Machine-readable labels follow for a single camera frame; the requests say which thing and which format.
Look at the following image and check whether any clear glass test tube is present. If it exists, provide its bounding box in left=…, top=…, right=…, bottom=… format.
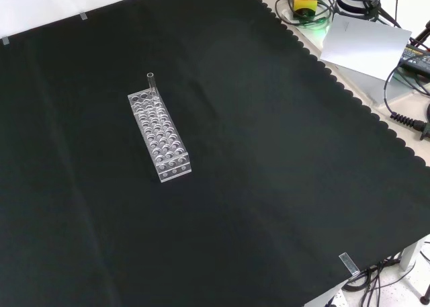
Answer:
left=146, top=72, right=159, bottom=101

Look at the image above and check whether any clear test tube rack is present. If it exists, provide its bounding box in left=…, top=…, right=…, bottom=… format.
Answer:
left=127, top=89, right=192, bottom=184

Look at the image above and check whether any black bench cloth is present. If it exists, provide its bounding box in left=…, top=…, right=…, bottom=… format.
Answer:
left=0, top=0, right=430, bottom=307

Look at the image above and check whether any yellow stop button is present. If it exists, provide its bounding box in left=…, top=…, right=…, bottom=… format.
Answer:
left=292, top=0, right=318, bottom=17

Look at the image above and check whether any pale board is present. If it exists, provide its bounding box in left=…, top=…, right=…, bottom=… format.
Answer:
left=318, top=13, right=413, bottom=83

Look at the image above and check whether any black power adapter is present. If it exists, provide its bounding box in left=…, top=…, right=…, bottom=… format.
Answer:
left=398, top=43, right=430, bottom=76

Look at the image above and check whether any grey table leg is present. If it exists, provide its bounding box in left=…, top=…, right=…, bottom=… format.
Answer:
left=399, top=234, right=430, bottom=274

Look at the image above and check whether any black tripod leg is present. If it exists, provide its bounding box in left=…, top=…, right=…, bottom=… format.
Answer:
left=408, top=17, right=430, bottom=48

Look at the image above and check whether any black looped cable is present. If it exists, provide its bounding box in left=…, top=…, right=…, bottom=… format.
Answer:
left=275, top=0, right=337, bottom=26

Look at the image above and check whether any black cable with ribbed sleeve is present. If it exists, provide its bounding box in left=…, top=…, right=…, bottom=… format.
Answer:
left=384, top=64, right=430, bottom=140

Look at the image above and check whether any black floor cable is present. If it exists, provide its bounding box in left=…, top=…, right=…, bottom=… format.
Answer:
left=342, top=256, right=404, bottom=307

